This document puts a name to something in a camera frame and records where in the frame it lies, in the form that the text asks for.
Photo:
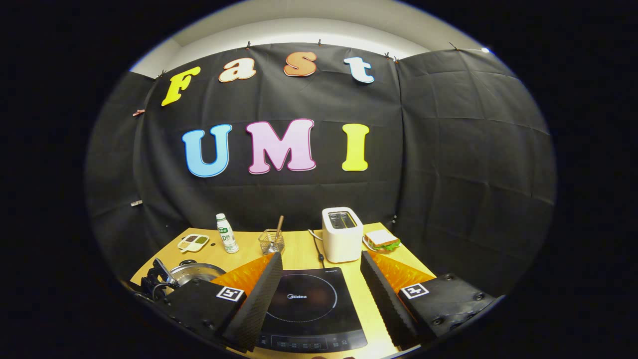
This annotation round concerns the white toaster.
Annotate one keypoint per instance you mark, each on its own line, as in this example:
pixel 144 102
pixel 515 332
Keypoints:
pixel 341 242

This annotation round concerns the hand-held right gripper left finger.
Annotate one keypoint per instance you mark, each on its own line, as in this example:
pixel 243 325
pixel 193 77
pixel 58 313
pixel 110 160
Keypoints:
pixel 256 304

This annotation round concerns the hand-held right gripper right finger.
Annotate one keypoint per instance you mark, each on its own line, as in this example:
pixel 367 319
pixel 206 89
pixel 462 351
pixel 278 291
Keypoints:
pixel 386 299

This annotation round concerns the white drink bottle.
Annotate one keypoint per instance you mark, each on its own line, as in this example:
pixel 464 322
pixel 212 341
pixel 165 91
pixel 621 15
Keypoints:
pixel 228 234

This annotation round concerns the white divided bean dish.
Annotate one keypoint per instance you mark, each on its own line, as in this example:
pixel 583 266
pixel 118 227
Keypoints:
pixel 193 243

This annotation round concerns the black induction cooktop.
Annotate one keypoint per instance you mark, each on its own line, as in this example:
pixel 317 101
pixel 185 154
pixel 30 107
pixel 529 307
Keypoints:
pixel 309 309

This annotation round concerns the stainless steel pot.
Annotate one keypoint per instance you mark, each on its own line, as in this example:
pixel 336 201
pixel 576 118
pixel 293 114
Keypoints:
pixel 199 273

